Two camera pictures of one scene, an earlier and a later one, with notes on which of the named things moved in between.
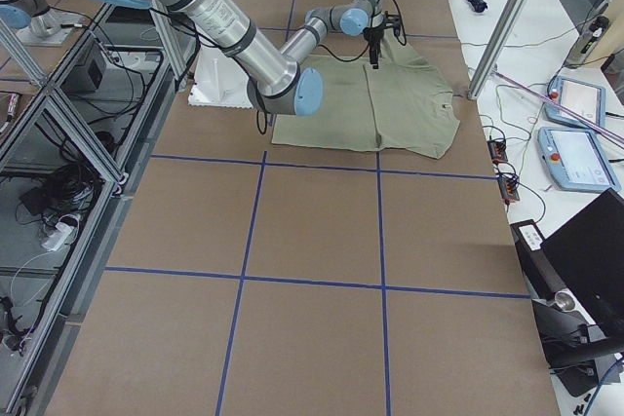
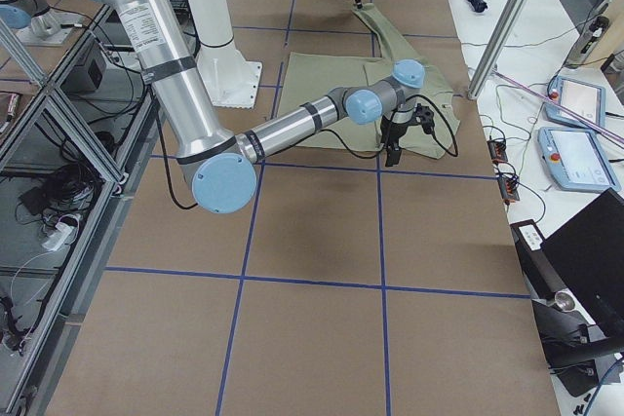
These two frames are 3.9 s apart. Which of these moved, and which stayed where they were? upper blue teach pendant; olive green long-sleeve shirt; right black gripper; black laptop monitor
Moved: right black gripper
Stayed: black laptop monitor; olive green long-sleeve shirt; upper blue teach pendant
